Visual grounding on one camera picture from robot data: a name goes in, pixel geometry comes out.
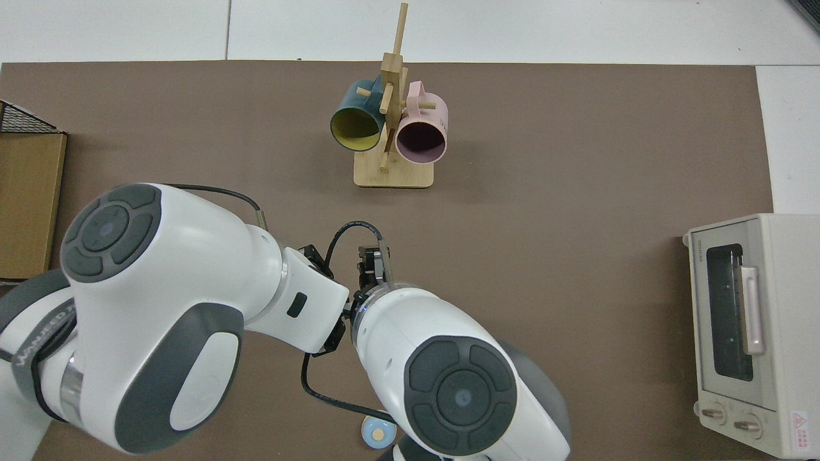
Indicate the pink cup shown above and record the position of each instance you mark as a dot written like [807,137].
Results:
[419,141]

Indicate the small blue round thing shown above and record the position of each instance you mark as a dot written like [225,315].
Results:
[377,436]

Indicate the pale toaster oven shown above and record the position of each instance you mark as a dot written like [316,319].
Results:
[788,333]

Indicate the dark corner object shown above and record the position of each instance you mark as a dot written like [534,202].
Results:
[810,9]

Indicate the dark blue cup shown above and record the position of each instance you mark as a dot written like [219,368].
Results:
[359,128]

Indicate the brown table cloth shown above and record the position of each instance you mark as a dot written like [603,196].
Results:
[576,192]

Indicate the wooden cup stand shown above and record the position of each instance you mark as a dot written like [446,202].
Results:
[394,176]

